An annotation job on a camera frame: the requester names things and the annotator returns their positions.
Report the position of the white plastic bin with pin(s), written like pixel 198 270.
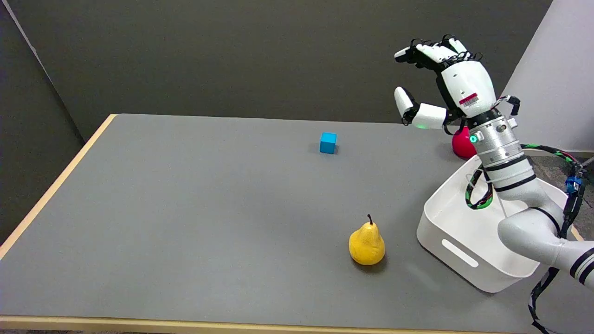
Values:
pixel 468 236

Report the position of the yellow pear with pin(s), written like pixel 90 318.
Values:
pixel 366 243

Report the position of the blue cube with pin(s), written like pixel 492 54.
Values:
pixel 328 143

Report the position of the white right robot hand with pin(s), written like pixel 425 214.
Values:
pixel 466 83

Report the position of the red apple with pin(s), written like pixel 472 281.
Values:
pixel 462 144

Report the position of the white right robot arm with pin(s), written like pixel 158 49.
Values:
pixel 515 185

